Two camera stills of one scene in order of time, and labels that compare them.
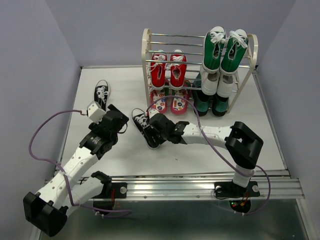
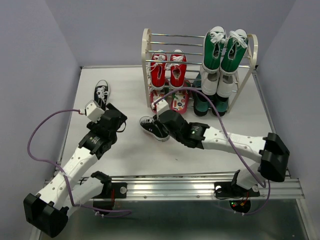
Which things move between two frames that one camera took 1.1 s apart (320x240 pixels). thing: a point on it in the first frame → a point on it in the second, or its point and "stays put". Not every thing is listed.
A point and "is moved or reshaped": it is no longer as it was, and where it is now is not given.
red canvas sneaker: x=158 y=71 stays put
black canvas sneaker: x=142 y=120 is moved or reshaped
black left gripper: x=124 y=120 stays put
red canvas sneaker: x=177 y=70 stays put
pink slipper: x=160 y=105 stays put
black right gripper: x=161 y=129 → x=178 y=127
